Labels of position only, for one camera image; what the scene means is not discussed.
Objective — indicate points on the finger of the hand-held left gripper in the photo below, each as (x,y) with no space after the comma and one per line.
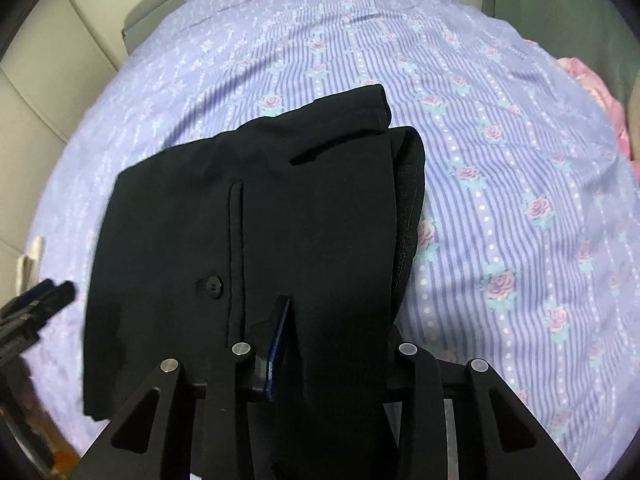
(35,292)
(55,297)

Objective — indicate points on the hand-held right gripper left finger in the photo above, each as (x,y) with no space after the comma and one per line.
(277,350)

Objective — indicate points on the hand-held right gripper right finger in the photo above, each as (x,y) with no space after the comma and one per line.
(412,380)

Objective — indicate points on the black pants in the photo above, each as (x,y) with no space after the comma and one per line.
(175,210)

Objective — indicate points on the cream cloth strip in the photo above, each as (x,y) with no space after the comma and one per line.
(31,260)

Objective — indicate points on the purple floral bed sheet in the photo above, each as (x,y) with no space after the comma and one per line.
(350,35)

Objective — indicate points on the pink quilt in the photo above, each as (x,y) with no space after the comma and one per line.
(607,105)

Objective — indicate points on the green curtain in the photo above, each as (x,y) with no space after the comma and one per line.
(540,5)

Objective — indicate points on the grey bed frame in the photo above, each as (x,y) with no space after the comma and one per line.
(145,25)

